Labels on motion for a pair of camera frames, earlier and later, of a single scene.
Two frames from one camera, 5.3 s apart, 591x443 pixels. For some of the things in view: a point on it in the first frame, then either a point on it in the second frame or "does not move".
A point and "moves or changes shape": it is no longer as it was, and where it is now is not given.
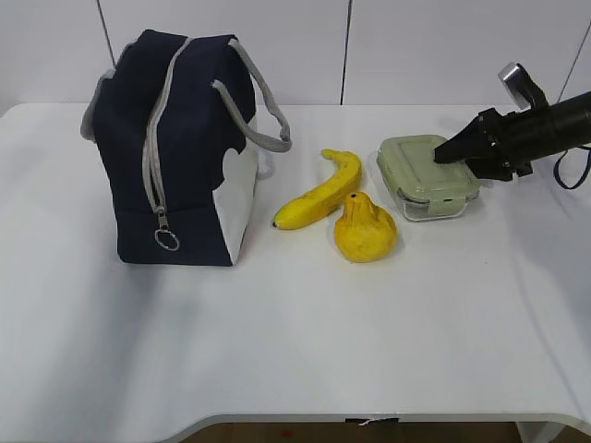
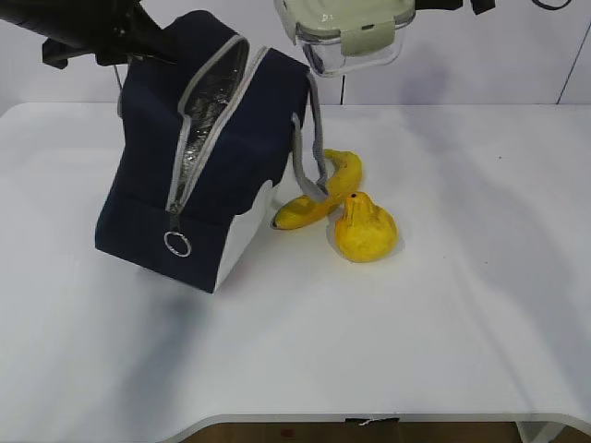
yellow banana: x=322 y=202 does not move
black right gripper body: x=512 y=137 → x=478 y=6
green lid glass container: x=423 y=188 → x=341 y=35
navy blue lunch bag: x=181 y=124 moves or changes shape
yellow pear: x=365 y=232 does not move
